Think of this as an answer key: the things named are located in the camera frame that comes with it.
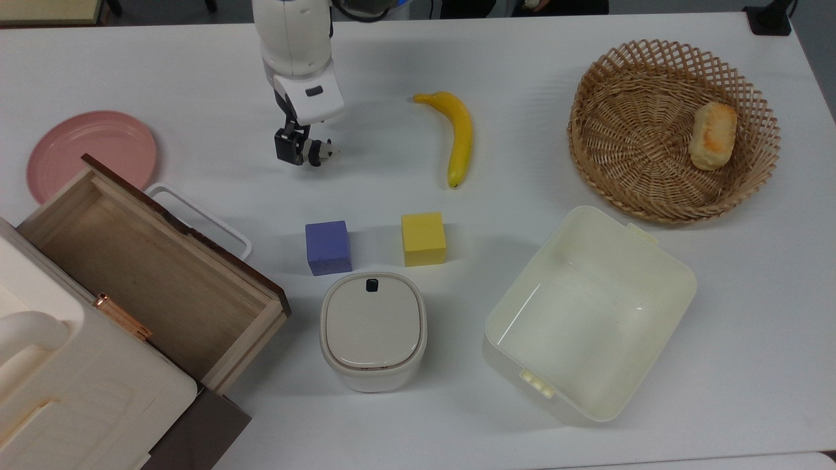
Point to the yellow toy banana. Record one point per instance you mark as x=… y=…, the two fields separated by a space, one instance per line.
x=461 y=134

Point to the black table clamp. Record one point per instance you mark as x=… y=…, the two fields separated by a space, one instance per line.
x=771 y=18

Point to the yellow foam cube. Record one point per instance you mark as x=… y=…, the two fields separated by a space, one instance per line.
x=424 y=239

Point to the pink round plate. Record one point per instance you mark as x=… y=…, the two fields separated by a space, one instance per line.
x=88 y=150

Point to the toy bread roll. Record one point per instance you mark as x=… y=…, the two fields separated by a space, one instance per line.
x=713 y=136

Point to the white lidded trash bin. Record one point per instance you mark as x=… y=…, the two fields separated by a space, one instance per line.
x=372 y=329

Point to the white cabinet unit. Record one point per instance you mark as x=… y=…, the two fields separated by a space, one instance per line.
x=78 y=391

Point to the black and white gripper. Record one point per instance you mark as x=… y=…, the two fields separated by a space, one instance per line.
x=312 y=91

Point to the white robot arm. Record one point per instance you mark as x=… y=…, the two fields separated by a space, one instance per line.
x=292 y=32

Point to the light wooden desk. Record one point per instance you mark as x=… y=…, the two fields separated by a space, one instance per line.
x=46 y=10

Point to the black and white panda toy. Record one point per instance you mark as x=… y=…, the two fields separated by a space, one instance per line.
x=324 y=152

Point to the copper metal latch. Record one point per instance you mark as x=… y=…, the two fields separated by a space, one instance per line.
x=121 y=316

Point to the dark brown cabinet panel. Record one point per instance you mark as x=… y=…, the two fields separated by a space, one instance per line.
x=202 y=431

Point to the open wooden drawer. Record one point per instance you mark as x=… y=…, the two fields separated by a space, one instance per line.
x=150 y=281

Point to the woven wicker basket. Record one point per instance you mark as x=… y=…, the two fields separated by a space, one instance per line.
x=633 y=143

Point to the purple foam cube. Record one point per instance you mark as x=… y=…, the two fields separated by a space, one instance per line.
x=328 y=248

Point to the cream plastic square tub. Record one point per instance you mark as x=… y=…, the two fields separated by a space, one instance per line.
x=588 y=320

